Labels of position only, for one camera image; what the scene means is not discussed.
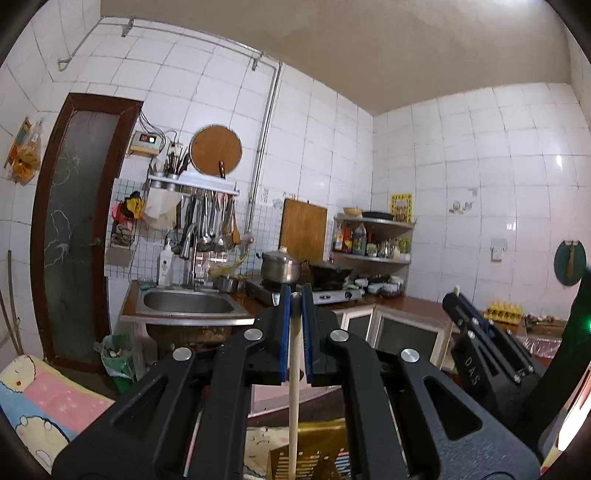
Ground green trash bag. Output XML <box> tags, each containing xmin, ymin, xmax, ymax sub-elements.
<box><xmin>99</xmin><ymin>333</ymin><xmax>137</xmax><ymax>382</ymax></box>

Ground cartoon printed blanket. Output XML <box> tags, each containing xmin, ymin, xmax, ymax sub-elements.
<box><xmin>0</xmin><ymin>353</ymin><xmax>279</xmax><ymax>480</ymax></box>

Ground wooden sticks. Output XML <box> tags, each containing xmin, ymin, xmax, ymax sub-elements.
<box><xmin>0</xmin><ymin>250</ymin><xmax>25</xmax><ymax>357</ymax></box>

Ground grey wall pipe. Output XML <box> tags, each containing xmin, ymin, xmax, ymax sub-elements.
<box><xmin>57</xmin><ymin>16</ymin><xmax>283</xmax><ymax>232</ymax></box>

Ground wire wall basket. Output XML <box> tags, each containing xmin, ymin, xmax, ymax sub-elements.
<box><xmin>110</xmin><ymin>221</ymin><xmax>137</xmax><ymax>250</ymax></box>

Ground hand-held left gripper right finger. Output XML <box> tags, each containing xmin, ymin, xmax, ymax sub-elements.
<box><xmin>300</xmin><ymin>284</ymin><xmax>541</xmax><ymax>480</ymax></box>

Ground yellow egg carton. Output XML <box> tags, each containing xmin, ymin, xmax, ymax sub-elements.
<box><xmin>482</xmin><ymin>300</ymin><xmax>525</xmax><ymax>324</ymax></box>

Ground white hanging plastic bag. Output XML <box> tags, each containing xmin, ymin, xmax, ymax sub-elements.
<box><xmin>143</xmin><ymin>191</ymin><xmax>181</xmax><ymax>230</ymax></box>

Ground rectangular wooden cutting board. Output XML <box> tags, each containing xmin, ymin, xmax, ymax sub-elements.
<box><xmin>279</xmin><ymin>198</ymin><xmax>329</xmax><ymax>263</ymax></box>

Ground cutlery holder with knives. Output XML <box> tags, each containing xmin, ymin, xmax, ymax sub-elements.
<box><xmin>163</xmin><ymin>147</ymin><xmax>190</xmax><ymax>179</ymax></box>

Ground steel wall rack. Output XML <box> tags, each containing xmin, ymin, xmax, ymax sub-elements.
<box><xmin>146</xmin><ymin>172</ymin><xmax>241</xmax><ymax>197</ymax></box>

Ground row of condiment bottles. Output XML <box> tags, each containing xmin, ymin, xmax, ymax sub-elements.
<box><xmin>333</xmin><ymin>222</ymin><xmax>412</xmax><ymax>259</ymax></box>

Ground steel cooking pot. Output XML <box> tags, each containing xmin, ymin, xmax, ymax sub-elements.
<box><xmin>256</xmin><ymin>247</ymin><xmax>308</xmax><ymax>285</ymax></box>

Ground electric control box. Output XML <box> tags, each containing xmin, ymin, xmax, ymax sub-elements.
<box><xmin>128</xmin><ymin>130</ymin><xmax>163</xmax><ymax>156</ymax></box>

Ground kitchen counter cabinet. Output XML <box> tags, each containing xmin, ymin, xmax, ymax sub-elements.
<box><xmin>323</xmin><ymin>295</ymin><xmax>456</xmax><ymax>371</ymax></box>

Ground white soap bottle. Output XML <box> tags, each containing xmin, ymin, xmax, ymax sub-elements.
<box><xmin>158</xmin><ymin>244</ymin><xmax>175</xmax><ymax>287</ymax></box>

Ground steel kitchen sink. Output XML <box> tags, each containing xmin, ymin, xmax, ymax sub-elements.
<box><xmin>120</xmin><ymin>285</ymin><xmax>253</xmax><ymax>326</ymax></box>

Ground yellow slotted utensil holder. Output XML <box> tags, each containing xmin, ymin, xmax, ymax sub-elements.
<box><xmin>268</xmin><ymin>418</ymin><xmax>352</xmax><ymax>480</ymax></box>

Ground steel faucet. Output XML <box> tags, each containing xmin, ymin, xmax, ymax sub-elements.
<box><xmin>182</xmin><ymin>225</ymin><xmax>206</xmax><ymax>289</ymax></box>

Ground steel corner shelf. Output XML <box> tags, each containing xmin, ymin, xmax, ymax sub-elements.
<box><xmin>332</xmin><ymin>214</ymin><xmax>417</xmax><ymax>267</ymax></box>

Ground group of bowls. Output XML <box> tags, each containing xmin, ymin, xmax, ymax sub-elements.
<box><xmin>353</xmin><ymin>274</ymin><xmax>407</xmax><ymax>296</ymax></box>

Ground yellow hose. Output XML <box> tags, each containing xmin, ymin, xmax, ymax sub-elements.
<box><xmin>207</xmin><ymin>257</ymin><xmax>246</xmax><ymax>278</ymax></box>

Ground green round wall hanger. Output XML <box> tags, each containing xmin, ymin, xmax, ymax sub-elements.
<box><xmin>553</xmin><ymin>239</ymin><xmax>587</xmax><ymax>285</ymax></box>

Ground yellow hanging bag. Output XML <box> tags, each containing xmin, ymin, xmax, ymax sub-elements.
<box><xmin>4</xmin><ymin>117</ymin><xmax>42</xmax><ymax>186</ymax></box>

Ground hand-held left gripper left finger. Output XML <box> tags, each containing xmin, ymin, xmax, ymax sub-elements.
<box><xmin>51</xmin><ymin>284</ymin><xmax>293</xmax><ymax>480</ymax></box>

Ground gas stove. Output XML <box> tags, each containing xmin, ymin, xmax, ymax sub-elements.
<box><xmin>245</xmin><ymin>279</ymin><xmax>363</xmax><ymax>306</ymax></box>

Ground brown framed glass door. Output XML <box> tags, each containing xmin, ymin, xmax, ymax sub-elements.
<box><xmin>30</xmin><ymin>92</ymin><xmax>144</xmax><ymax>371</ymax></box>

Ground black wok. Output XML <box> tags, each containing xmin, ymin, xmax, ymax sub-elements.
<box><xmin>307</xmin><ymin>261</ymin><xmax>354</xmax><ymax>289</ymax></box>

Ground colourful hanging cloth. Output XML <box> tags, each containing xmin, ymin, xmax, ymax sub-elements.
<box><xmin>113</xmin><ymin>191</ymin><xmax>144</xmax><ymax>223</ymax></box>

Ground round wooden board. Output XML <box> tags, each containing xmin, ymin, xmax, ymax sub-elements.
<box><xmin>189</xmin><ymin>123</ymin><xmax>243</xmax><ymax>176</ymax></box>

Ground row of hanging metal ladles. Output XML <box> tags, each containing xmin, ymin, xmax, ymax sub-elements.
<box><xmin>177</xmin><ymin>191</ymin><xmax>242</xmax><ymax>253</ymax></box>

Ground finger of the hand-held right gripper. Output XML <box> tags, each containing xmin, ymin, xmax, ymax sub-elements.
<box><xmin>442</xmin><ymin>294</ymin><xmax>522</xmax><ymax>385</ymax></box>
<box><xmin>459</xmin><ymin>294</ymin><xmax>536</xmax><ymax>376</ymax></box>

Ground yellow framed picture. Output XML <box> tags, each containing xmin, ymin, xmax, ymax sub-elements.
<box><xmin>390</xmin><ymin>193</ymin><xmax>413</xmax><ymax>223</ymax></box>

